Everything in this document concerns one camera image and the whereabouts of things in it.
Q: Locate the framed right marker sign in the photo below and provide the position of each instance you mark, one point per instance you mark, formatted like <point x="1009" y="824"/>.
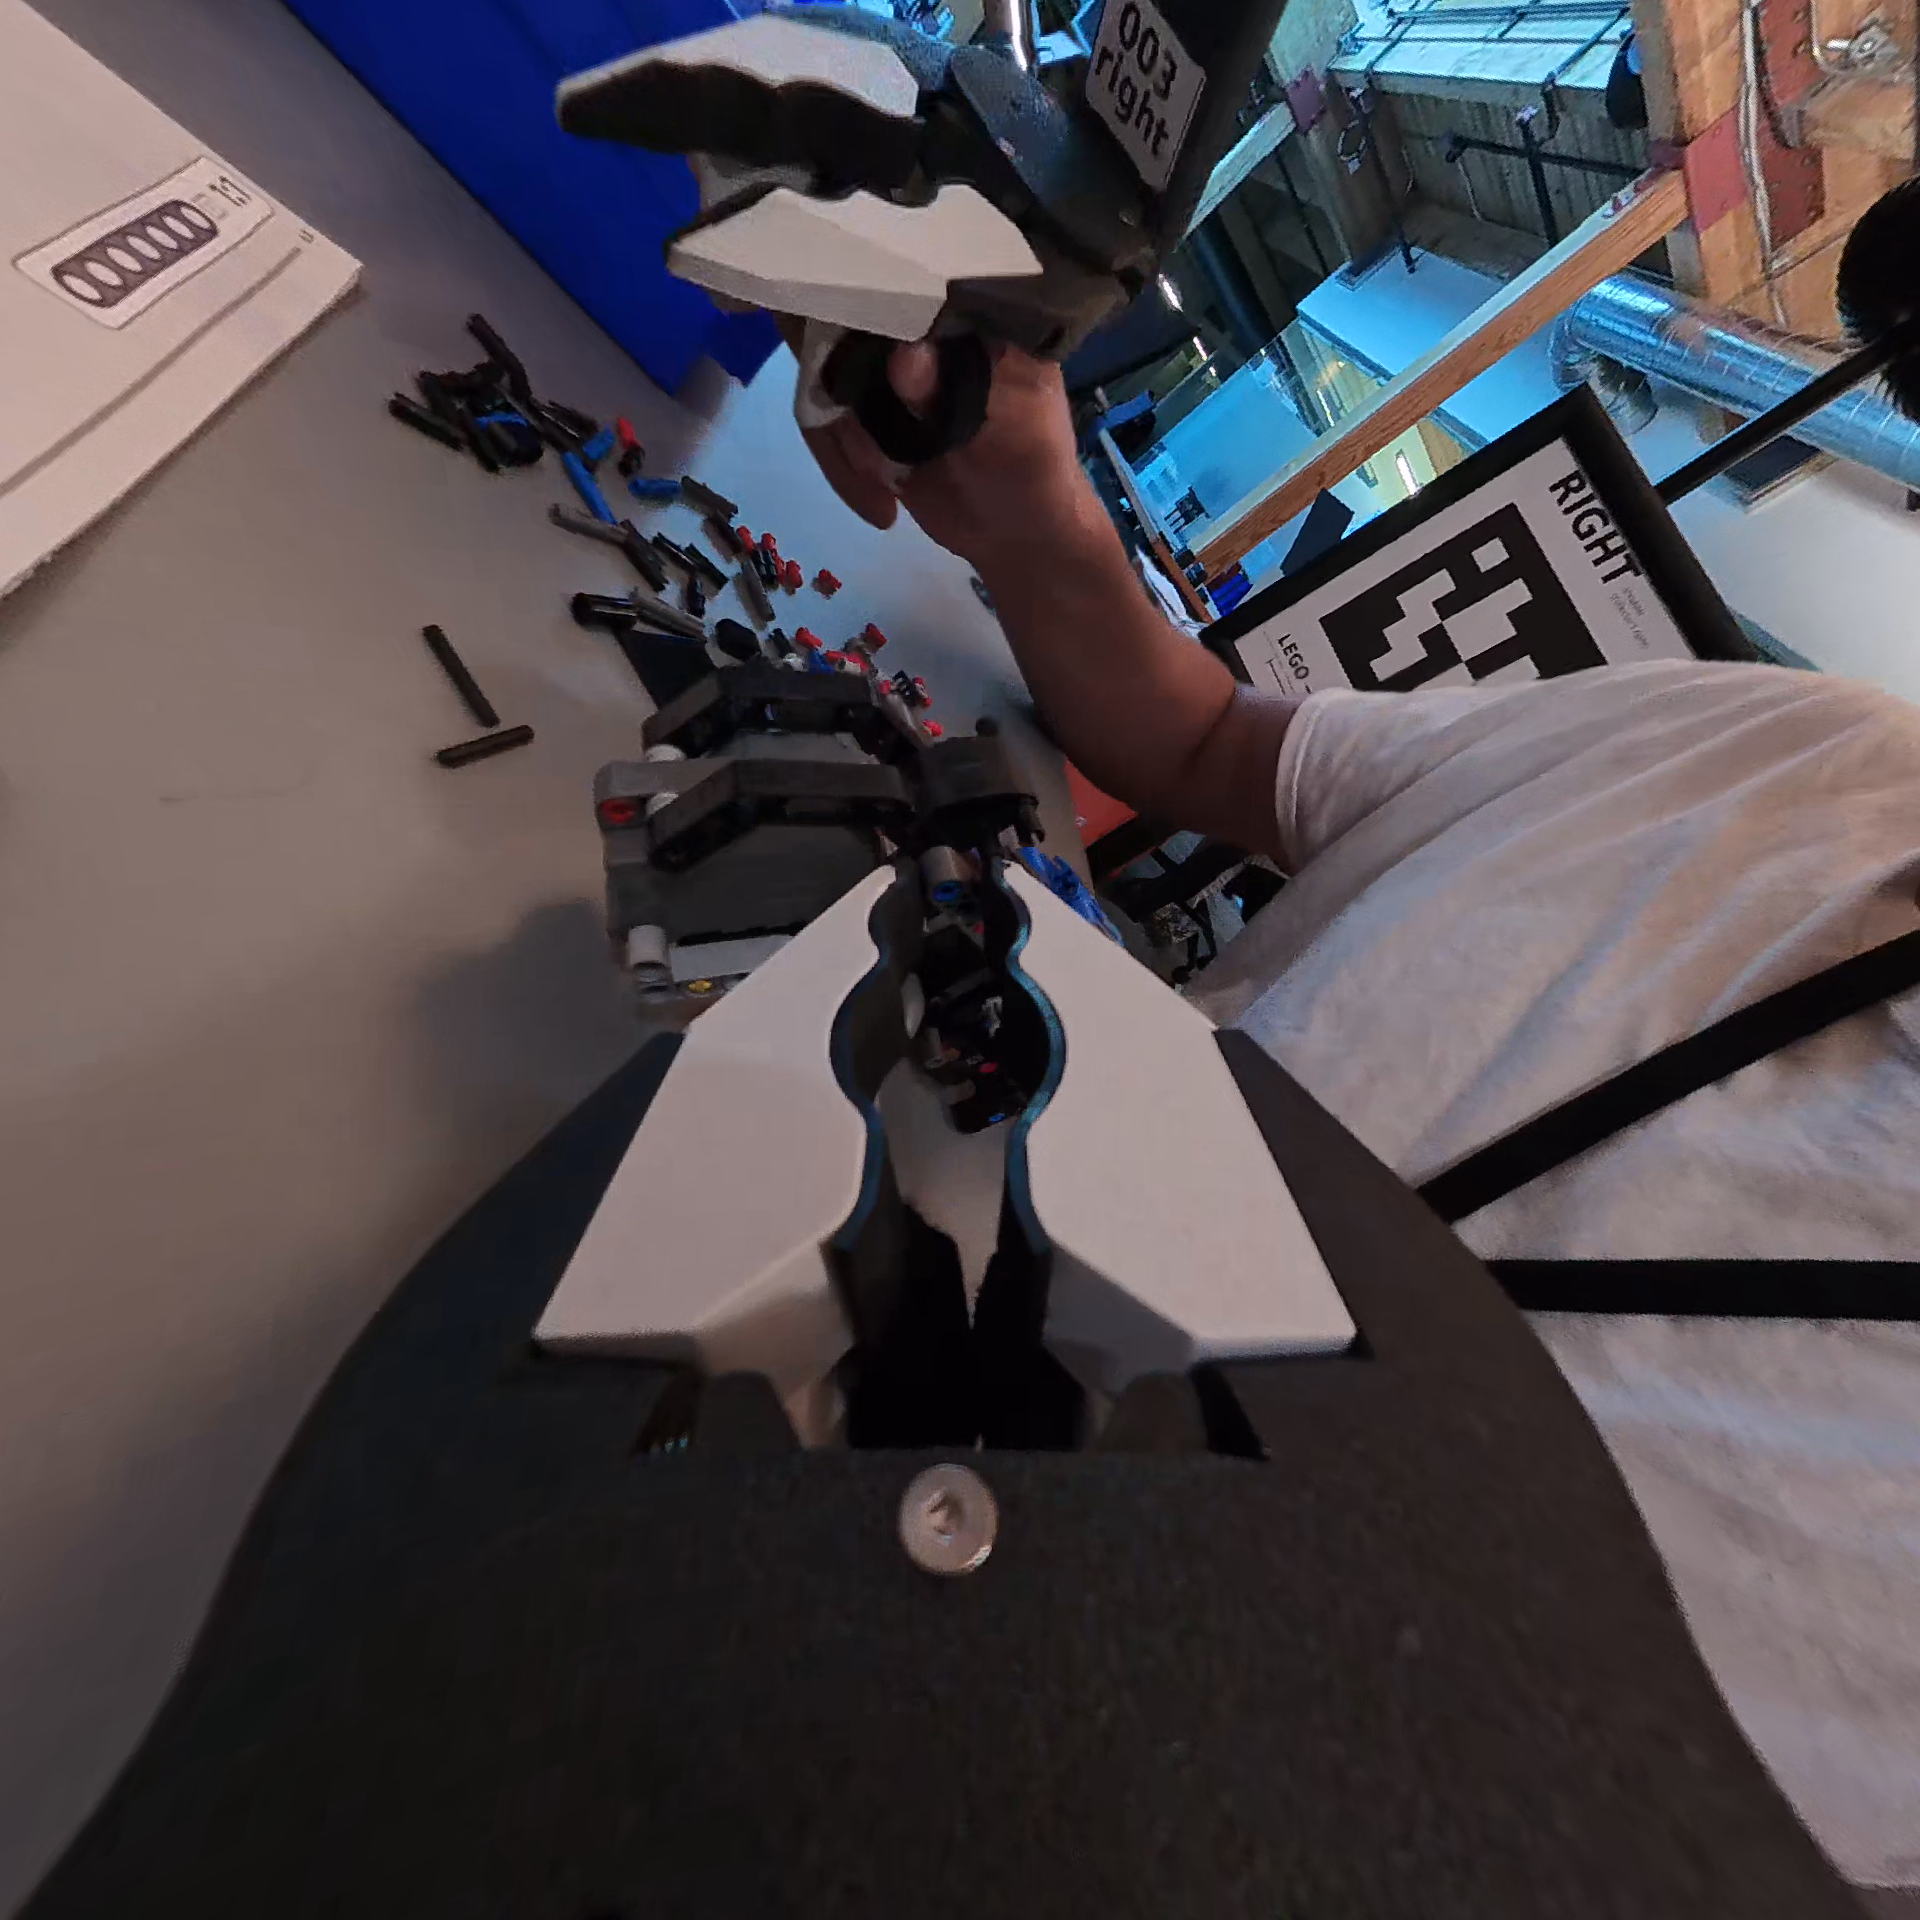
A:
<point x="1471" y="599"/>

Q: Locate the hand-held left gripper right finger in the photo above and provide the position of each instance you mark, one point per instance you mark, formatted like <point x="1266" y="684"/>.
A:
<point x="1186" y="1169"/>

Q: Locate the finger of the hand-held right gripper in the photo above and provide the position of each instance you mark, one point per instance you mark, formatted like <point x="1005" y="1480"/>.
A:
<point x="748" y="67"/>
<point x="857" y="257"/>

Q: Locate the black chest harness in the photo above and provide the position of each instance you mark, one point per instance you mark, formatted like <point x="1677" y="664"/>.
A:
<point x="1697" y="1287"/>

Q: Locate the black pole with fuzzy head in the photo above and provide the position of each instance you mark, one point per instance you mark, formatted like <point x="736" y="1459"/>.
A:
<point x="1881" y="270"/>

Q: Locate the person's right hand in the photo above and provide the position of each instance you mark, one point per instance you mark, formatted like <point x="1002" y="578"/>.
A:
<point x="1037" y="464"/>

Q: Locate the lego instruction booklet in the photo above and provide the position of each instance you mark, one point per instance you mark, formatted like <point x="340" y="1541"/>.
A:
<point x="135" y="270"/>

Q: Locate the silver ventilation duct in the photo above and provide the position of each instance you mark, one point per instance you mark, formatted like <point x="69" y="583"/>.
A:
<point x="1727" y="368"/>

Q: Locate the black square lego panel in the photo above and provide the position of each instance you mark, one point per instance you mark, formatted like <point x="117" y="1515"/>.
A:
<point x="669" y="666"/>

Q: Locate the lego vehicle chassis model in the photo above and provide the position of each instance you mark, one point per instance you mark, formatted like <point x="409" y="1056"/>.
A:
<point x="748" y="842"/>

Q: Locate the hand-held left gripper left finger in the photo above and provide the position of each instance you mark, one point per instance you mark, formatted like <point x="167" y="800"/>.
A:
<point x="708" y="1169"/>

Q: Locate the pile of small lego pins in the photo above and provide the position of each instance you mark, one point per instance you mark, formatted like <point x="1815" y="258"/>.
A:
<point x="660" y="524"/>

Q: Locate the blue plastic bin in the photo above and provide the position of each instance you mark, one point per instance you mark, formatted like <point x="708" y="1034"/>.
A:
<point x="570" y="153"/>

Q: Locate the person's right forearm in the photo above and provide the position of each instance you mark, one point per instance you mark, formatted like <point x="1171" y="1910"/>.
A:
<point x="1141" y="673"/>

